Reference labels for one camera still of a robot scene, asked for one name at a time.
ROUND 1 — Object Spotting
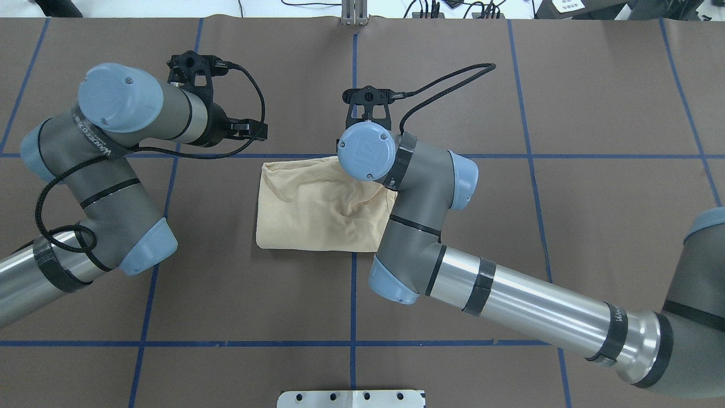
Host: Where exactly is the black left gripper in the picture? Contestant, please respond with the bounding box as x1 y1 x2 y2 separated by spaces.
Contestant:
210 104 268 147

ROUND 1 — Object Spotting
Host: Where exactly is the beige long-sleeve graphic shirt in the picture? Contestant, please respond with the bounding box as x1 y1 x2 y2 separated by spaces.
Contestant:
255 156 397 253

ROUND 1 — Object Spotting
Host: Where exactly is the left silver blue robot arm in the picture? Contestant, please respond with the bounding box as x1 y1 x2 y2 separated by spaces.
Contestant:
1 51 267 327

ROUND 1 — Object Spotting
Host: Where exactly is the aluminium frame post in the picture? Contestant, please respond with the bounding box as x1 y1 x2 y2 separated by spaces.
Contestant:
341 0 369 27

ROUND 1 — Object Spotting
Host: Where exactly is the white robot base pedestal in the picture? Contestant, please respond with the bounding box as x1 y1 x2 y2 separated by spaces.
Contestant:
276 389 427 407

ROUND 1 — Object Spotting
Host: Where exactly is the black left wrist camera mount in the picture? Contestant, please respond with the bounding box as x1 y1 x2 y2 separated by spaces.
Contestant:
167 50 231 96

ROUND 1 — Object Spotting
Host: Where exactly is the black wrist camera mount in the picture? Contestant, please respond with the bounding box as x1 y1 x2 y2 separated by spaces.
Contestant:
167 50 231 96
342 86 407 131

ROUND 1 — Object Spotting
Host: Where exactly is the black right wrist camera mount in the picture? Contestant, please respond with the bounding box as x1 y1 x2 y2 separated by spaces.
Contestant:
342 86 407 131

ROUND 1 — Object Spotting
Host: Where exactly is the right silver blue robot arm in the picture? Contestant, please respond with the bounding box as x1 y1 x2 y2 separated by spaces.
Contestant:
338 121 724 398

